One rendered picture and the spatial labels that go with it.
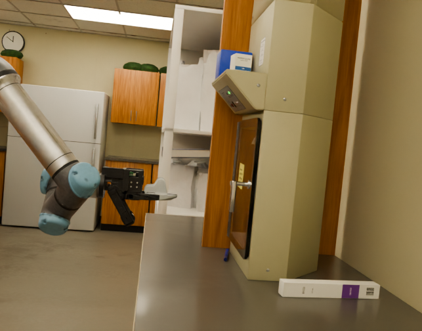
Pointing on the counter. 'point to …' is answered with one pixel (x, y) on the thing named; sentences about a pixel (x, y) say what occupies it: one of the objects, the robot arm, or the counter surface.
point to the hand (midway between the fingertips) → (172, 198)
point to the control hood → (244, 88)
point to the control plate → (231, 98)
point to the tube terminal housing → (292, 138)
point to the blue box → (224, 61)
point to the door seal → (254, 188)
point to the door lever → (235, 192)
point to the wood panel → (342, 101)
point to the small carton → (241, 62)
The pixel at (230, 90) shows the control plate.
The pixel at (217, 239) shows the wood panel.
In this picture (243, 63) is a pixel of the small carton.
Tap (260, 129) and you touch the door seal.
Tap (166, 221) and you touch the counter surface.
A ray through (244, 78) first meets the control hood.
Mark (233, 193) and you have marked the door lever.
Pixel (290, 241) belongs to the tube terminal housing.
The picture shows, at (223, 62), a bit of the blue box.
